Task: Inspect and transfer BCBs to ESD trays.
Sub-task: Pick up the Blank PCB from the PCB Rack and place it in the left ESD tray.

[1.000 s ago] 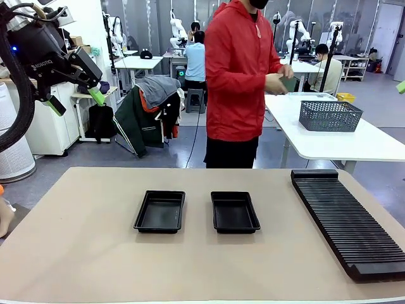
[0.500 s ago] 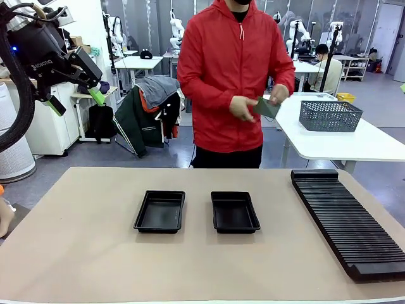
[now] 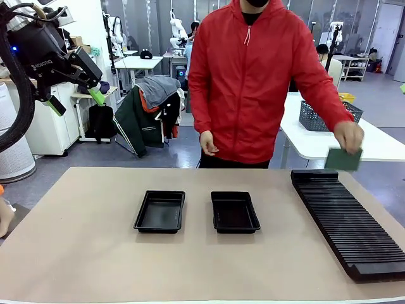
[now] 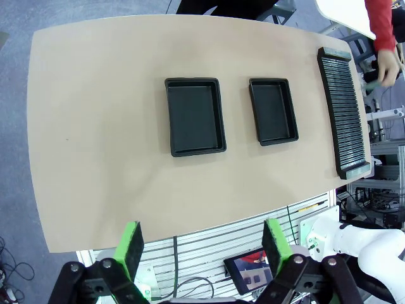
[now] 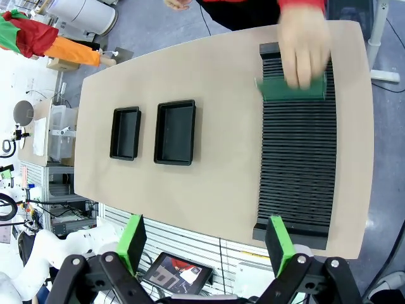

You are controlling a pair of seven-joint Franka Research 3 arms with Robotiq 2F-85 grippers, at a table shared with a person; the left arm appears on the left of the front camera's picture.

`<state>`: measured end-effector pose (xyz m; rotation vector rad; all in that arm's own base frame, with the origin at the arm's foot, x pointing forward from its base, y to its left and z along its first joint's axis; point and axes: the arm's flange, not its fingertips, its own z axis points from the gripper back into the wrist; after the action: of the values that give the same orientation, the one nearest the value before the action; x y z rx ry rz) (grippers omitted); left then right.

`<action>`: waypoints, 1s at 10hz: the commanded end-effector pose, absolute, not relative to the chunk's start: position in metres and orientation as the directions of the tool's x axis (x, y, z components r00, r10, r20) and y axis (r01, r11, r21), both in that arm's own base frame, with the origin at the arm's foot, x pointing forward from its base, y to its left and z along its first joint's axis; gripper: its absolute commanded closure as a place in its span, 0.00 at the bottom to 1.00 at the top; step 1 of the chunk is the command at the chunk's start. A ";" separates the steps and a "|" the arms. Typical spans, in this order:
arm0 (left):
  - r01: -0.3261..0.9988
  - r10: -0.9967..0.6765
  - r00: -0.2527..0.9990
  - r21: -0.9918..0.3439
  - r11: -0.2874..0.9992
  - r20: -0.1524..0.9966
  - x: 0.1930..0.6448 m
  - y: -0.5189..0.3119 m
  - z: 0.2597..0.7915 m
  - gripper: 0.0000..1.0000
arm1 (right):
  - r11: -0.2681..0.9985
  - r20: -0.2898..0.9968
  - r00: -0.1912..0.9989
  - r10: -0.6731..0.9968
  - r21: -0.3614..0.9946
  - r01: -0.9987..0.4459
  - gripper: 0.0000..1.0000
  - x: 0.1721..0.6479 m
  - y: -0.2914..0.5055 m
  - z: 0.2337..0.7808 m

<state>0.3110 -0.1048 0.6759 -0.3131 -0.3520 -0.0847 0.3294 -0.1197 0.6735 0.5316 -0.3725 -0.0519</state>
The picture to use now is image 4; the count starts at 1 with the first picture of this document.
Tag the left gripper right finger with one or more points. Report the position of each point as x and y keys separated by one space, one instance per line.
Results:
x=278 y=250

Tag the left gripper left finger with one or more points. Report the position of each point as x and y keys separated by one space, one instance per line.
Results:
x=128 y=250

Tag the black ESD tray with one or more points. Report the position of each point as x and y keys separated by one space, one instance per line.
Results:
x=193 y=117
x=272 y=111

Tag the green printed circuit board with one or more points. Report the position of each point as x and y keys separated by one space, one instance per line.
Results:
x=371 y=85

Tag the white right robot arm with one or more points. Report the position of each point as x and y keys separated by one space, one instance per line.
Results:
x=379 y=247

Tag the person's right forearm red sleeve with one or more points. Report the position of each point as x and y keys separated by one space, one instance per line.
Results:
x=381 y=22

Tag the person's right hand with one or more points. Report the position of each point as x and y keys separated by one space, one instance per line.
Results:
x=388 y=66

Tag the black tablet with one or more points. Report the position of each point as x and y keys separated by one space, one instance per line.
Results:
x=250 y=275

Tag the black slotted PCB rack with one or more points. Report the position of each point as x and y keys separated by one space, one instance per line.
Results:
x=345 y=111

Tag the metal clothes rack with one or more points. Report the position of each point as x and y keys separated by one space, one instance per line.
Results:
x=278 y=11

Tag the white side table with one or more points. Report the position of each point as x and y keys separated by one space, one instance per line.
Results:
x=345 y=14

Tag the black jacket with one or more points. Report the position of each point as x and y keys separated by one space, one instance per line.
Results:
x=228 y=8

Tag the slotted aluminium base plate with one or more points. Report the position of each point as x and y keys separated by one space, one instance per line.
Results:
x=205 y=250

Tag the aluminium equipment frame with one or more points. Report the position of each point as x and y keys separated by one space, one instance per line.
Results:
x=379 y=187

